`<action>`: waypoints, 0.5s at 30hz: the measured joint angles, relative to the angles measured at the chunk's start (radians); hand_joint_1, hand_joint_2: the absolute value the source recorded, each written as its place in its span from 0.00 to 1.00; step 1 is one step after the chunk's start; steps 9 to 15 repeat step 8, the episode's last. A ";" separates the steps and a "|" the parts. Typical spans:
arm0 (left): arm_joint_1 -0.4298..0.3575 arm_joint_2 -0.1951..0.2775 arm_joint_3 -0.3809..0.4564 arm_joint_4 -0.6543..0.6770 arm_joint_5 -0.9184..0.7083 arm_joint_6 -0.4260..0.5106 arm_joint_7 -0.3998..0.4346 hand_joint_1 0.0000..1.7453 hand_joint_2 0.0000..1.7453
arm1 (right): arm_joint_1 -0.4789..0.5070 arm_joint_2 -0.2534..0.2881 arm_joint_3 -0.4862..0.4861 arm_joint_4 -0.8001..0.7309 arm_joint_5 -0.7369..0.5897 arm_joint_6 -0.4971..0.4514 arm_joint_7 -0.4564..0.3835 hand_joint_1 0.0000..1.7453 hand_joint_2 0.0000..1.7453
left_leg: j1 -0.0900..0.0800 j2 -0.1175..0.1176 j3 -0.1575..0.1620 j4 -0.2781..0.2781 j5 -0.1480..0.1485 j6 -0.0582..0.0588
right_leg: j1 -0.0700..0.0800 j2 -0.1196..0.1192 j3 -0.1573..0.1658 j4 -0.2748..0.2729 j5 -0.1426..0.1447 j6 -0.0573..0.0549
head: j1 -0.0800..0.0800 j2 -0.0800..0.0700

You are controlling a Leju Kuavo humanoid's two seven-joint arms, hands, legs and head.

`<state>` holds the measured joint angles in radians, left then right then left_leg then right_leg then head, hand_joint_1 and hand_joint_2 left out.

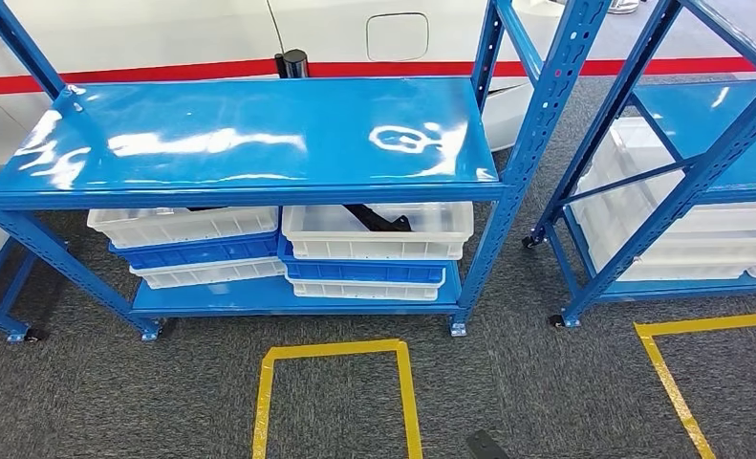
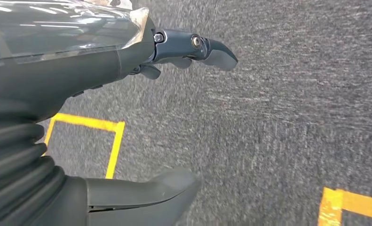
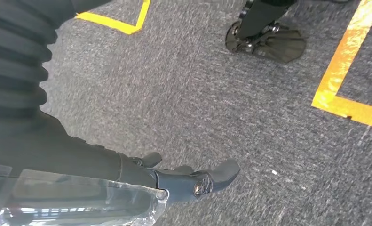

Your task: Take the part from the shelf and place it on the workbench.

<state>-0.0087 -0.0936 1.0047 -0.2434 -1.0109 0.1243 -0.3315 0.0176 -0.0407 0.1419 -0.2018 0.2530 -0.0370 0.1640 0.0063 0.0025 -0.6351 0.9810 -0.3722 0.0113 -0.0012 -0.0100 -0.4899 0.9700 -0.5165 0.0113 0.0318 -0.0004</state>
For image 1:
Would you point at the large white crate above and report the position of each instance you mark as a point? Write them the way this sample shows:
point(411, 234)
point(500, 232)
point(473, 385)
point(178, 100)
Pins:
point(681, 269)
point(631, 209)

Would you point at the white car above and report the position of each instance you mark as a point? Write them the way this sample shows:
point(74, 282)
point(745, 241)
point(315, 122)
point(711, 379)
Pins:
point(130, 32)

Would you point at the yellow floor tape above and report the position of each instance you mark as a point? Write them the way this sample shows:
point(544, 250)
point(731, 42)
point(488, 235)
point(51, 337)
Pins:
point(333, 348)
point(669, 386)

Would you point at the red barrier belt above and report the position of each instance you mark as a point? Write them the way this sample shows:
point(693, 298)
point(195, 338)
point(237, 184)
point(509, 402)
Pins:
point(415, 68)
point(130, 73)

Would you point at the black stanchion post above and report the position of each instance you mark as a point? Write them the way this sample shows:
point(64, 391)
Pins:
point(292, 63)

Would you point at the chrome stanchion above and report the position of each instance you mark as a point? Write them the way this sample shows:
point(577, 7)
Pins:
point(623, 5)

